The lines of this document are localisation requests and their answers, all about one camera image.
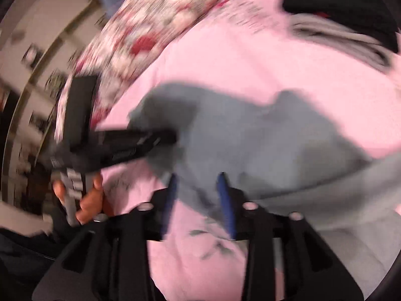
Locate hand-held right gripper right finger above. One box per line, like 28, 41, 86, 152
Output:
217, 172, 365, 301

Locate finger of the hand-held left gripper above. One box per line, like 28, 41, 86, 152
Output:
91, 128, 178, 170

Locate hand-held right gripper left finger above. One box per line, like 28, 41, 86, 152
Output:
33, 173, 178, 301

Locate grey pants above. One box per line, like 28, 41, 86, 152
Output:
128, 82, 401, 226

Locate person's left hand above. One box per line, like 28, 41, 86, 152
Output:
53, 174, 114, 224

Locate floral red white pillow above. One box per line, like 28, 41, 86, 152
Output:
54, 0, 229, 141

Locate pink printed blanket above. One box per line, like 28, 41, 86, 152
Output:
94, 0, 401, 301

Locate light grey folded cloth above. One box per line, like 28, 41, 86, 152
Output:
290, 14, 395, 72

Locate black cloth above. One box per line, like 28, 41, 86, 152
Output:
282, 0, 400, 54

